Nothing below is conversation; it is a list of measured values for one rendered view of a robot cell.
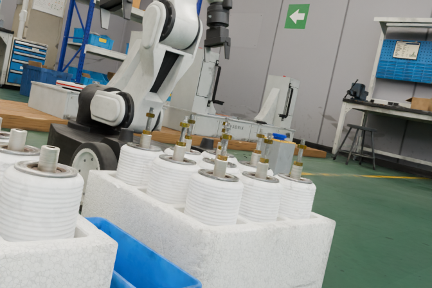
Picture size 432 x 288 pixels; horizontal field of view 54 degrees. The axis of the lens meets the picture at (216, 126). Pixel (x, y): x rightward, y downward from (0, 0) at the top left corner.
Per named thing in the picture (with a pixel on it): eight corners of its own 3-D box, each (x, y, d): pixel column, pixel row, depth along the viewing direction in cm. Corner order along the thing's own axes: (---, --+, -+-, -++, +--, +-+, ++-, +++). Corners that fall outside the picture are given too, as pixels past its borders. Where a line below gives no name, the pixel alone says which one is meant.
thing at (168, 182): (132, 252, 80) (151, 159, 79) (139, 236, 90) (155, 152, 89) (182, 262, 81) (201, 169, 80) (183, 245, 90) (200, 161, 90)
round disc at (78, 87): (47, 84, 302) (49, 76, 301) (86, 91, 324) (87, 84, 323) (67, 89, 281) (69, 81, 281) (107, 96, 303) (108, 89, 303)
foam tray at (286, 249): (73, 249, 94) (89, 169, 93) (202, 236, 122) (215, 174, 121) (184, 344, 67) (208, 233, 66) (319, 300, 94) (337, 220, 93)
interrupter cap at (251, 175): (273, 186, 79) (274, 182, 79) (236, 175, 82) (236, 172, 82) (282, 182, 87) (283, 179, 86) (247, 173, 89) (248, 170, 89)
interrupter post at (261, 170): (264, 181, 83) (267, 164, 83) (252, 178, 84) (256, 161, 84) (267, 180, 85) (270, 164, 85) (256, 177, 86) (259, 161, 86)
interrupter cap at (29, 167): (5, 164, 54) (6, 158, 54) (62, 166, 59) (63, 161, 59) (26, 179, 49) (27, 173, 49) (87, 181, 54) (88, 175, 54)
